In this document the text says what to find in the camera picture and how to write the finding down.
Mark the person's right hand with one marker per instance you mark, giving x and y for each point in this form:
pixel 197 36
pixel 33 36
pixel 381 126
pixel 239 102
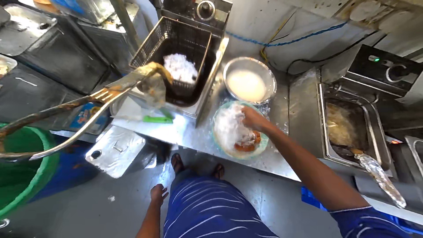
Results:
pixel 253 119

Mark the person's left hand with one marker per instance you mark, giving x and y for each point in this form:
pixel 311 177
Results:
pixel 157 193

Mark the person's left fingers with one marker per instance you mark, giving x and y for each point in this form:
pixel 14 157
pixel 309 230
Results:
pixel 165 192

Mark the person's right fingers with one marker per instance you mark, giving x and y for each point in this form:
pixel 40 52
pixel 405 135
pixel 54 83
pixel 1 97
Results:
pixel 245 114

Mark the person's left forearm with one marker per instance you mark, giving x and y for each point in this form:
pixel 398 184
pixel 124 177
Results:
pixel 151 219

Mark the person's right forearm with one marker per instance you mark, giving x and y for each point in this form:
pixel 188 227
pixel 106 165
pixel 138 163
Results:
pixel 305 168

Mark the white flour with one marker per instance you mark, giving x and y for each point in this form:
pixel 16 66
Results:
pixel 228 124

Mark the creamy white batter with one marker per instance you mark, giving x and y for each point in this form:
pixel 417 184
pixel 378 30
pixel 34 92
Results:
pixel 246 84

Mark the person's legs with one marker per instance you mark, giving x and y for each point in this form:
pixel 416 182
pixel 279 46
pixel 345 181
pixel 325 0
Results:
pixel 177 163

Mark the red marinated meat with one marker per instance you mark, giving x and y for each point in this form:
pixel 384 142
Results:
pixel 245 147

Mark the pale green mixing bowl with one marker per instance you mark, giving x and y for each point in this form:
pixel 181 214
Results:
pixel 264 145

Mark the steel mixing bowl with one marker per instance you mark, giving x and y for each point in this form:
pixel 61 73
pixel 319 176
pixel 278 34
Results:
pixel 272 78

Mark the person's body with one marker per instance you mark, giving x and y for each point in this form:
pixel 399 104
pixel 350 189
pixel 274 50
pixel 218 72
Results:
pixel 211 210

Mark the steel worktable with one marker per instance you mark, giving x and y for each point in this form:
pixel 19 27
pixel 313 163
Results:
pixel 198 142

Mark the deep fryer with round knob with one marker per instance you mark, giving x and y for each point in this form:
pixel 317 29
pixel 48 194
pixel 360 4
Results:
pixel 214 67

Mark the metal container with holed lid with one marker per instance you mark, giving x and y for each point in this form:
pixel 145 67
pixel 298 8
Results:
pixel 116 148

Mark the pile of white coated food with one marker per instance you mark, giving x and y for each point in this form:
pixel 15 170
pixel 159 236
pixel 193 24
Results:
pixel 180 67

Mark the blue plastic barrel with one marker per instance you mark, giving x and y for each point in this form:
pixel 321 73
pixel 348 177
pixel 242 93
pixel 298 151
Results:
pixel 74 167

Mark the blue plastic crate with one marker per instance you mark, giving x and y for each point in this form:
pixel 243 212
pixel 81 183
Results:
pixel 310 199

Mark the metal tin with blue label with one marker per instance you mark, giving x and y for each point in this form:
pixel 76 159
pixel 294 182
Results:
pixel 86 117

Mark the large green tub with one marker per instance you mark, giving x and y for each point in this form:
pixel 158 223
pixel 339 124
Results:
pixel 44 165

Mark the deep fryer with green light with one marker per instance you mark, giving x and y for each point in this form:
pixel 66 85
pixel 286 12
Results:
pixel 368 74

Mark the large dark metal tin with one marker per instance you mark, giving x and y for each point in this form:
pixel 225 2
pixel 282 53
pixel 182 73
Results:
pixel 66 62

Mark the clear blue plastic bag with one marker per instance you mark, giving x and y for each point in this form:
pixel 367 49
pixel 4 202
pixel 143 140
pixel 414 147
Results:
pixel 86 10

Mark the large grey metal tin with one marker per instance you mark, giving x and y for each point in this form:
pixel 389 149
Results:
pixel 29 29

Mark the metal post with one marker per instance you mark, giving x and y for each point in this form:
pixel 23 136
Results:
pixel 125 21

